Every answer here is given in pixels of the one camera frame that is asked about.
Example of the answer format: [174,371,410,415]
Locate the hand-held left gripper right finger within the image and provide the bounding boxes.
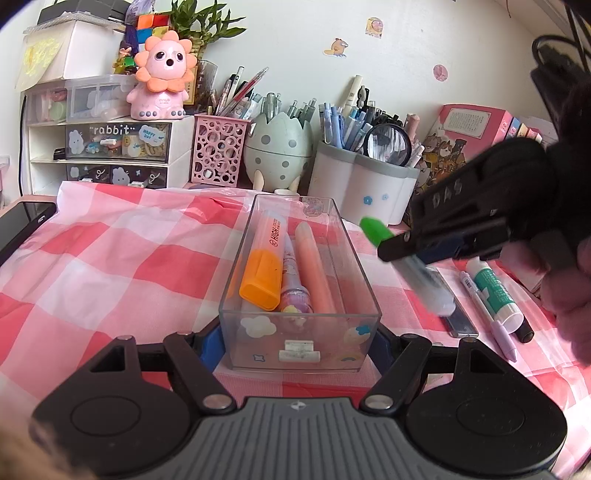
[360,323,502,413]

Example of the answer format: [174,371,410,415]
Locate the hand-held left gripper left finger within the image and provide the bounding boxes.
[88,320,235,413]

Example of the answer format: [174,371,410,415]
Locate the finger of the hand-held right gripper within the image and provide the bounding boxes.
[416,242,504,267]
[378,215,509,263]

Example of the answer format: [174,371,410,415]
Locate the green cap highlighter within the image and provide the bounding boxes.
[360,217,456,317]

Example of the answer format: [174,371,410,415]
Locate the green white glue stick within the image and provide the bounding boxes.
[465,257,525,334]

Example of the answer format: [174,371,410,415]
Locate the metal ruler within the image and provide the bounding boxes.
[434,268,479,337]

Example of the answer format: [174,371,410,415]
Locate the pale pink highlighter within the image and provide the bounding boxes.
[294,222,341,315]

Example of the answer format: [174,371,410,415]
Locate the clear plastic box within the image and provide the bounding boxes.
[218,194,383,373]

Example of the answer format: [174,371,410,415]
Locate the purple mechanical pencil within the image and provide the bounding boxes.
[459,270,518,363]

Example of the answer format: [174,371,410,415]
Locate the orange cap highlighter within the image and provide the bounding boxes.
[239,209,290,311]

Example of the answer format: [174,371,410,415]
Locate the purple charm pen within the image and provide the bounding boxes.
[277,231,311,325]

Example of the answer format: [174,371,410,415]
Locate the black marker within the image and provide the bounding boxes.
[496,263,535,343]

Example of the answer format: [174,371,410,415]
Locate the person's right hand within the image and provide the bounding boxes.
[505,237,591,365]

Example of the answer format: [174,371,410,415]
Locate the pink spine comic book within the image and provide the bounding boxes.
[416,104,514,205]

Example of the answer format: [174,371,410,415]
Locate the grey flower-shaped pen holder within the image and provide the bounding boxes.
[308,141,421,226]

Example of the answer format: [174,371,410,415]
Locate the black magnifying glass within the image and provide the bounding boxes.
[365,124,411,167]

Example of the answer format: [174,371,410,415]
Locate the red white checkered tablecloth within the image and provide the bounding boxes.
[0,181,591,418]

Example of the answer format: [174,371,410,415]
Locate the bunch of assorted pens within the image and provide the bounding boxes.
[321,75,426,168]

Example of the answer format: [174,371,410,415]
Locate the egg-shaped pen holder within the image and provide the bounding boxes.
[243,113,315,197]

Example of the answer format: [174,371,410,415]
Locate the bunch of grey click pens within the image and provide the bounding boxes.
[260,91,320,129]

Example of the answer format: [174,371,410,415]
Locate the pink lattice pen holder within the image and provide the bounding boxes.
[191,114,253,188]

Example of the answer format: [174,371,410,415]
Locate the white drawer organizer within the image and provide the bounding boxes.
[21,115,195,193]

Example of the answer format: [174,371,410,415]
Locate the beige fuzzy clothing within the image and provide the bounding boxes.
[0,425,93,480]

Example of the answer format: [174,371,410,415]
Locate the black flat case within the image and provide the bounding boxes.
[0,200,57,269]

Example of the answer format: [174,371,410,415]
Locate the bunch of pens and pencils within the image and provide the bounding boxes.
[207,66,271,120]

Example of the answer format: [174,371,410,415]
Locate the glass plant vase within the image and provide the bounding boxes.
[194,59,219,114]

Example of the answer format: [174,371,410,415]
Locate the pink lion toy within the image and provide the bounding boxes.
[126,31,199,121]

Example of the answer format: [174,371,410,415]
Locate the clear drawer box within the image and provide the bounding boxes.
[23,75,139,125]

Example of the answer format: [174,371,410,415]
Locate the green bamboo plant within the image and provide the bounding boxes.
[168,0,246,61]

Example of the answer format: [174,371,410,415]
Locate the small colourful figurine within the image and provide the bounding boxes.
[113,39,139,75]

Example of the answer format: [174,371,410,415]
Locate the white storage box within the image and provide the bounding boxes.
[16,21,129,90]

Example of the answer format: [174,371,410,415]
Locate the colourful puzzle cube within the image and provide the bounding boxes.
[124,13,172,49]

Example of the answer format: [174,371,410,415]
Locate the dark grey box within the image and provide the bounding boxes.
[37,0,136,27]

